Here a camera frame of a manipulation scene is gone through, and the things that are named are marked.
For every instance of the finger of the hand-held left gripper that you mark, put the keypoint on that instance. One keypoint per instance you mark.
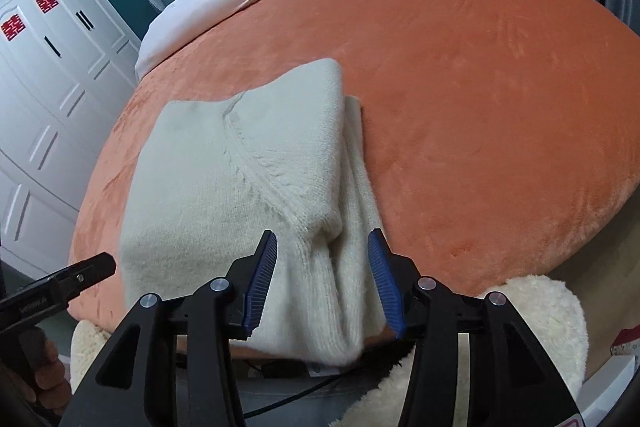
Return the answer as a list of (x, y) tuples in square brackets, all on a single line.
[(75, 274)]

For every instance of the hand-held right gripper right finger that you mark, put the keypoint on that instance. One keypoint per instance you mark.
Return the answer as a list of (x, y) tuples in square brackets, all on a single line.
[(385, 287)]

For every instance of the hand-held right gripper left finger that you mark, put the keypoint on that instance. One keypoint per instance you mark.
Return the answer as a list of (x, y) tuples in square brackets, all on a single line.
[(260, 282)]

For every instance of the cream knitted cardigan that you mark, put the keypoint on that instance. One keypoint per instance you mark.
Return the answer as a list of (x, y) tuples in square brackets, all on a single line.
[(225, 187)]

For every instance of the person's left hand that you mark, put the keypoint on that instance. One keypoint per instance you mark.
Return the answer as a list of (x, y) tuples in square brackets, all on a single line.
[(52, 372)]

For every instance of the white wardrobe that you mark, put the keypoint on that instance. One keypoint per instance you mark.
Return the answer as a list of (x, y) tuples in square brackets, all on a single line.
[(50, 97)]

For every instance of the orange plush blanket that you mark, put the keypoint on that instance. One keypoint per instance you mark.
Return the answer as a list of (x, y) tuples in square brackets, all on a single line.
[(475, 107)]

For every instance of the red paper door decoration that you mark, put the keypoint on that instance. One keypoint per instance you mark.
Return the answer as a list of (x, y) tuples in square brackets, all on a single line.
[(10, 28), (46, 2)]

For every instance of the grey padded bed frame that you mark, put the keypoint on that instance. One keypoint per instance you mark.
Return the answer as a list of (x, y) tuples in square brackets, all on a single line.
[(320, 402)]

